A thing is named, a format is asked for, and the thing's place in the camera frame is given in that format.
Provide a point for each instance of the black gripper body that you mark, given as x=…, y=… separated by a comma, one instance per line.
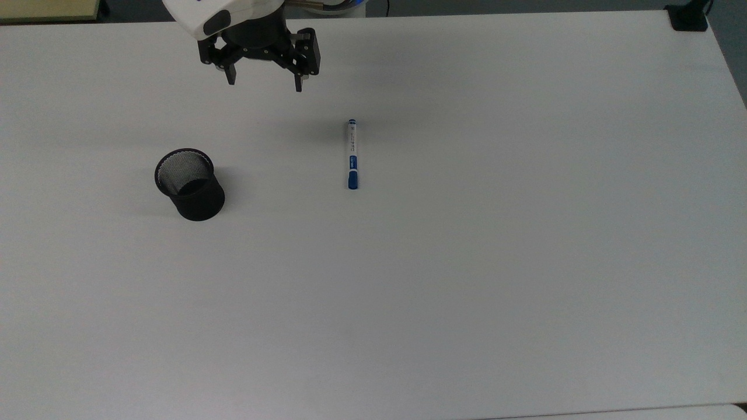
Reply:
x=257, y=36

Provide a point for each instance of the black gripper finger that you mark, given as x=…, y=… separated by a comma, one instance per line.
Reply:
x=211, y=53
x=307, y=55

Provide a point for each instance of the blue and white marker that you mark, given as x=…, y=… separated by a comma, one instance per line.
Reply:
x=352, y=154

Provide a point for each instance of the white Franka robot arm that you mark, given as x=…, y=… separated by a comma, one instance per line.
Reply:
x=187, y=14

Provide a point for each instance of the black mesh pen cup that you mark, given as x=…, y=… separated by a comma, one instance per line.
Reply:
x=191, y=185

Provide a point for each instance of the yellowish wooden board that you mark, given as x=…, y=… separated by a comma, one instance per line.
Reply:
x=46, y=9

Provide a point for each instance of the black camera pole with clamp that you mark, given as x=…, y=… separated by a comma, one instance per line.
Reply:
x=688, y=16

